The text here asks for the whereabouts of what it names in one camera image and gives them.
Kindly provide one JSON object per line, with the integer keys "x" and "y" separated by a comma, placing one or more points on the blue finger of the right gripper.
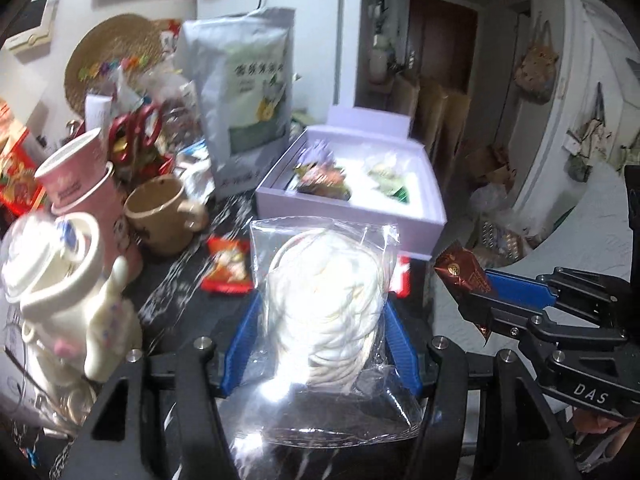
{"x": 521, "y": 291}

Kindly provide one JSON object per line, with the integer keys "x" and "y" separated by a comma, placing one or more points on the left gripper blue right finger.
{"x": 401, "y": 351}

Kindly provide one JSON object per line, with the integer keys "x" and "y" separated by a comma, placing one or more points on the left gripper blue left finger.
{"x": 241, "y": 346}

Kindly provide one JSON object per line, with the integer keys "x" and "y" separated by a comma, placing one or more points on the long red snack packet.
{"x": 400, "y": 281}

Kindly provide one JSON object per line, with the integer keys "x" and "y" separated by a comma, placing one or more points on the clear bag with white cord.
{"x": 320, "y": 375}

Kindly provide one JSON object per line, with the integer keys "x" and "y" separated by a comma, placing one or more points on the small red candy packet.
{"x": 462, "y": 275}

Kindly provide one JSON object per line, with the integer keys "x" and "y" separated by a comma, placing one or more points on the red cartoon snack packet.
{"x": 229, "y": 273}

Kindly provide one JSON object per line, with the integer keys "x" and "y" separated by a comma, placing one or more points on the green candy wrapper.
{"x": 390, "y": 184}

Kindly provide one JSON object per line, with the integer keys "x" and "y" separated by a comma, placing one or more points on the brown orange snack packet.
{"x": 324, "y": 180}

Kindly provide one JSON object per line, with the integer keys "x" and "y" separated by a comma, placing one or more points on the clear bag with white item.
{"x": 385, "y": 164}

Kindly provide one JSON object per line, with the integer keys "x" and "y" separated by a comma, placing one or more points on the purple satin sachet pouch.
{"x": 315, "y": 152}

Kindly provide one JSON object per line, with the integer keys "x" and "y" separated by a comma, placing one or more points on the person's right hand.
{"x": 590, "y": 422}

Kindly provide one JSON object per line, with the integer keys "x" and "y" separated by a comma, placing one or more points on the cardboard box on floor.
{"x": 495, "y": 246}

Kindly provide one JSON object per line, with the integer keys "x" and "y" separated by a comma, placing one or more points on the brown ceramic mug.
{"x": 162, "y": 215}

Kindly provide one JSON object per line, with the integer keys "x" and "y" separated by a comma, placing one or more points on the cream character tumbler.
{"x": 72, "y": 303}

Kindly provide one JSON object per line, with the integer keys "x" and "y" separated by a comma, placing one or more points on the lavender open gift box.
{"x": 354, "y": 133}

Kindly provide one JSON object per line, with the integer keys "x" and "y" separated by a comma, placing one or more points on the cardboard sheets stack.
{"x": 437, "y": 114}

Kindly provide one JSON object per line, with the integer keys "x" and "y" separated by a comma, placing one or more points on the hanging patterned tote bag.
{"x": 535, "y": 75}

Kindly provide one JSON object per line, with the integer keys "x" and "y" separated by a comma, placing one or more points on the pink paper cup stack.
{"x": 79, "y": 178}

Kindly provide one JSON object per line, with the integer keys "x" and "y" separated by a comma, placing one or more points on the orange red snack bag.
{"x": 21, "y": 193}

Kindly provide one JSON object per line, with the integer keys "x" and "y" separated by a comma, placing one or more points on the dark wooden door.
{"x": 441, "y": 42}

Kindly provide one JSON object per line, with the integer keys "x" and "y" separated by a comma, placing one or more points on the white ceramic jars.
{"x": 379, "y": 58}

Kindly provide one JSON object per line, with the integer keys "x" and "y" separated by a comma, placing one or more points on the silver tea pouch bag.
{"x": 242, "y": 69}

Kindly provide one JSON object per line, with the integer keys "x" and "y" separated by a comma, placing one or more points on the woven round straw mat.
{"x": 128, "y": 38}

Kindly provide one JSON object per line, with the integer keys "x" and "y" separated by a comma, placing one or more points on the white refrigerator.
{"x": 326, "y": 53}

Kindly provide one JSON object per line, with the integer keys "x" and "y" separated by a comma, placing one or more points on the red handled scissors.
{"x": 133, "y": 133}

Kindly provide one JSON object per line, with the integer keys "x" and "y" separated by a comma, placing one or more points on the wall intercom panel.
{"x": 33, "y": 26}

